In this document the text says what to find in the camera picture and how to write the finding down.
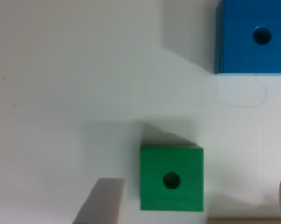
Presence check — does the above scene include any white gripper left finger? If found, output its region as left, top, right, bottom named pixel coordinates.
left=73, top=178, right=126, bottom=224

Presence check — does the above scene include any blue square block with hole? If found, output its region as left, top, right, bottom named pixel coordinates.
left=215, top=0, right=281, bottom=75

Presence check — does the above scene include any dark green square block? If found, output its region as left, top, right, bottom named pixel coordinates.
left=140, top=144, right=204, bottom=212

